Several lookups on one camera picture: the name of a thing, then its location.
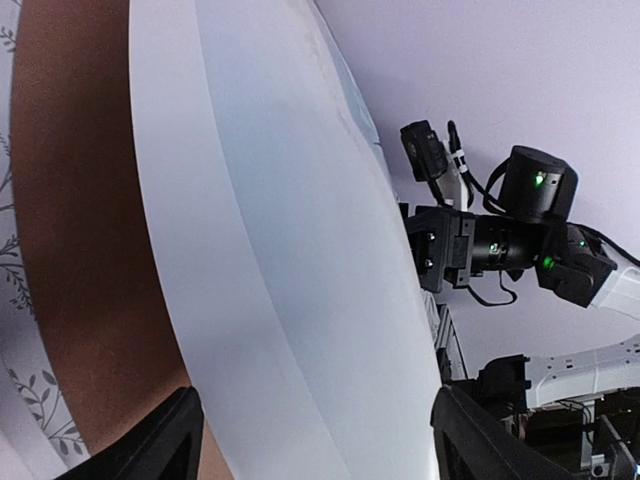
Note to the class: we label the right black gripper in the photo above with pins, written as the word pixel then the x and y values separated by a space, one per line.
pixel 441 241

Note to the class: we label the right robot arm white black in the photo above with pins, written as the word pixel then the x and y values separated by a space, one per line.
pixel 527 228

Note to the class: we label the floral patterned table mat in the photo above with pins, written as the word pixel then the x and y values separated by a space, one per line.
pixel 39 438

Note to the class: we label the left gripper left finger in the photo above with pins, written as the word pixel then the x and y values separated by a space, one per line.
pixel 165 444

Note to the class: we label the landscape photo print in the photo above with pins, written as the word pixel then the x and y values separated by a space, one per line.
pixel 279 243

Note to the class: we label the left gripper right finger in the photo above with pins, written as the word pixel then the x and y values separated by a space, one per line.
pixel 471 444

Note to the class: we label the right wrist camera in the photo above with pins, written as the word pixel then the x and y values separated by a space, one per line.
pixel 441 165

